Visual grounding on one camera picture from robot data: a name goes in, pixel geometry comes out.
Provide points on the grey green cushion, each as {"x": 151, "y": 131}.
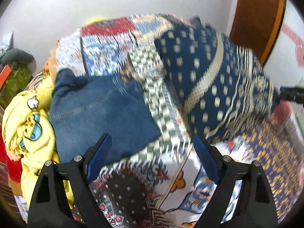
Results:
{"x": 19, "y": 57}

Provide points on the grey blue bag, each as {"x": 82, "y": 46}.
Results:
{"x": 197, "y": 20}

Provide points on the white door with pink trim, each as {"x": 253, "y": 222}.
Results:
{"x": 285, "y": 59}

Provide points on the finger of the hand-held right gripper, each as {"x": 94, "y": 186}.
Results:
{"x": 291, "y": 95}

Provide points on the yellow plush item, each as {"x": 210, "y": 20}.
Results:
{"x": 95, "y": 21}

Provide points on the red fluffy cloth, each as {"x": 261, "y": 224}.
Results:
{"x": 11, "y": 166}

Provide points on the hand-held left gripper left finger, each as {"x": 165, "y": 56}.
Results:
{"x": 99, "y": 158}

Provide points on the orange red strip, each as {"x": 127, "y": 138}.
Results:
{"x": 5, "y": 73}

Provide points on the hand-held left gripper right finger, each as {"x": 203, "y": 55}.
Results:
{"x": 206, "y": 159}

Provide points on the yellow cartoon blanket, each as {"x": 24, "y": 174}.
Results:
{"x": 28, "y": 128}

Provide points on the patchwork printed cloth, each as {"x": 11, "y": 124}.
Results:
{"x": 201, "y": 76}

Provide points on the blue denim pants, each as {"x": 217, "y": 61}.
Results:
{"x": 99, "y": 116}

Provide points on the wooden door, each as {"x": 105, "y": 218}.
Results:
{"x": 256, "y": 21}

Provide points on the green patterned bag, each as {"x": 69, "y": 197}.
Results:
{"x": 16, "y": 83}

